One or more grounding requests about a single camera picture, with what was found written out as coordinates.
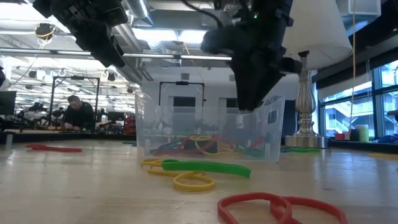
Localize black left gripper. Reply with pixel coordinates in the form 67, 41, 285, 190
32, 0, 129, 67

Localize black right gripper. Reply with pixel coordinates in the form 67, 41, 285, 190
201, 23, 302, 110

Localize black rubber band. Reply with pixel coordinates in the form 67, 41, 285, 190
183, 139, 218, 154

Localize clear plastic bin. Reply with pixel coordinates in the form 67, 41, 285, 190
134, 93, 286, 164

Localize wide green rubber band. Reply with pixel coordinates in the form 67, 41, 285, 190
160, 159, 252, 179

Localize red rubber band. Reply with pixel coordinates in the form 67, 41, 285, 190
216, 192, 349, 224
25, 143, 83, 153

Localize yellow rubber band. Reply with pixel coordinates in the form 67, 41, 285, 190
140, 157, 216, 193

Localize dark blue panel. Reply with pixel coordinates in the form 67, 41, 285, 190
283, 99, 297, 147

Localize long ceiling light bar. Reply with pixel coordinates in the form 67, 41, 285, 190
0, 47, 233, 63

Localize person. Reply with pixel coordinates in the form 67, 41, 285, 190
63, 95, 95, 131

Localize white shade silver table lamp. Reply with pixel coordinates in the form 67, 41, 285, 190
281, 0, 354, 149

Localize red cabinet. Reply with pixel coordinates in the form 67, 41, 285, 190
124, 113, 137, 135

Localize black monitor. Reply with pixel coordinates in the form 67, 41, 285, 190
0, 90, 17, 116

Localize pale green cylinder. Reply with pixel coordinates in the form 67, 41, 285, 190
355, 124, 370, 143

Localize blue object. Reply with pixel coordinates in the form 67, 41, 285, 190
373, 134, 398, 144

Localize silver ventilation duct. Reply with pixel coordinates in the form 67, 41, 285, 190
111, 0, 156, 82

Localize yellow ceiling cable coil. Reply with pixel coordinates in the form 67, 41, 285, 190
33, 22, 58, 50

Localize black doorway frame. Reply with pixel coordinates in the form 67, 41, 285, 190
158, 80, 206, 108

